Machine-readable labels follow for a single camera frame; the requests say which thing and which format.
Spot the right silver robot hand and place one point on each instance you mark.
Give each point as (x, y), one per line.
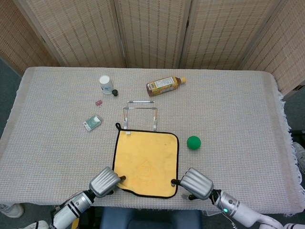
(196, 183)

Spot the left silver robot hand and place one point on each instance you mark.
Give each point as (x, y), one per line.
(103, 182)

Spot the yellow towel with black trim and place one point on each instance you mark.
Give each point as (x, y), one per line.
(147, 152)

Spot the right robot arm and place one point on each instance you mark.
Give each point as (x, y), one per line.
(236, 210)

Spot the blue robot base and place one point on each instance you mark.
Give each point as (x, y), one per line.
(150, 218)

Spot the green foam ball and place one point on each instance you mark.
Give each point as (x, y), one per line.
(193, 142)

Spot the green tissue packet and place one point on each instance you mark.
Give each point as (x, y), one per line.
(92, 122)

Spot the white woven tablecloth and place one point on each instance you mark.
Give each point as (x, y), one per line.
(233, 114)

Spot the pink binder clip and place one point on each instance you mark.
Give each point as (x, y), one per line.
(98, 102)

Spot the white sneaker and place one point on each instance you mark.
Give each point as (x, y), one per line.
(35, 225)
(10, 210)

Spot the small black cap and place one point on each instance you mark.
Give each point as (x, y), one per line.
(115, 92)

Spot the white paper cup blue print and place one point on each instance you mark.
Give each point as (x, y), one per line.
(105, 84)

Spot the tea bottle with yellow label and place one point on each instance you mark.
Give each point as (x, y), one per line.
(162, 86)

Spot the woven folding screen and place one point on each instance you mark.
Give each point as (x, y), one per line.
(152, 33)

